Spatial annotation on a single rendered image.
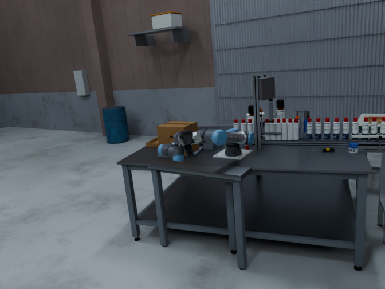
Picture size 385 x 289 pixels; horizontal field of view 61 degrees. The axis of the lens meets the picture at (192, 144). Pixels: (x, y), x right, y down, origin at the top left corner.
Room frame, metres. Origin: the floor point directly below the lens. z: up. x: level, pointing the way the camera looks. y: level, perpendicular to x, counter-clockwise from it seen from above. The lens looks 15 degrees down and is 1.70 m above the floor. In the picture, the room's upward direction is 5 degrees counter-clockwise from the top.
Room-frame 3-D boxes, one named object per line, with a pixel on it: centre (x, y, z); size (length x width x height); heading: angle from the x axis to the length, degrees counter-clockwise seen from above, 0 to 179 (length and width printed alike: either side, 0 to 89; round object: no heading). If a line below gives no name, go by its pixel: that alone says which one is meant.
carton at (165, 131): (2.99, 0.13, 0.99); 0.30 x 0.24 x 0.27; 59
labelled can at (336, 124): (2.79, -1.28, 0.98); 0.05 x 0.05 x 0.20
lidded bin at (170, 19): (6.51, 0.27, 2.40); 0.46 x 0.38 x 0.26; 56
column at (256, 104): (2.90, -0.60, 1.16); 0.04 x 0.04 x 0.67; 68
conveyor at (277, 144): (3.05, -0.62, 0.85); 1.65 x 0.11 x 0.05; 68
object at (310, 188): (3.19, -0.54, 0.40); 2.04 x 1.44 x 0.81; 68
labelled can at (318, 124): (2.84, -1.14, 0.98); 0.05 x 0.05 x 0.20
